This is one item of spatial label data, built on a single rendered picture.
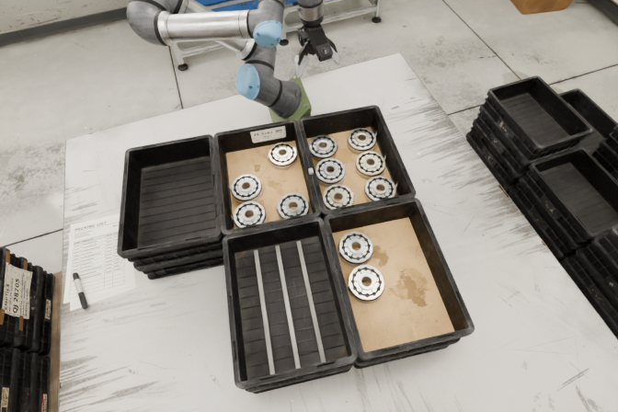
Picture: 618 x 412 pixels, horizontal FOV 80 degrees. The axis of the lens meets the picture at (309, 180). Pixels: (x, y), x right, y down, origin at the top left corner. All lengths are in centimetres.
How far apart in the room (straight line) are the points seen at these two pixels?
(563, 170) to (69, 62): 351
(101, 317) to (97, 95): 212
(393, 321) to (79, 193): 125
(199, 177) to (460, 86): 213
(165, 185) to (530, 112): 177
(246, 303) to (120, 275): 50
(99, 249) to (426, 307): 111
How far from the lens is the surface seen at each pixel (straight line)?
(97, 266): 150
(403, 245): 120
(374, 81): 182
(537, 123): 218
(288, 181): 129
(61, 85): 348
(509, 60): 334
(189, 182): 137
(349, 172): 131
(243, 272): 117
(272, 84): 143
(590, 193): 218
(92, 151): 181
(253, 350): 111
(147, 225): 133
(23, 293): 205
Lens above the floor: 191
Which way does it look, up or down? 57 degrees down
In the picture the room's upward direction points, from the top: 3 degrees counter-clockwise
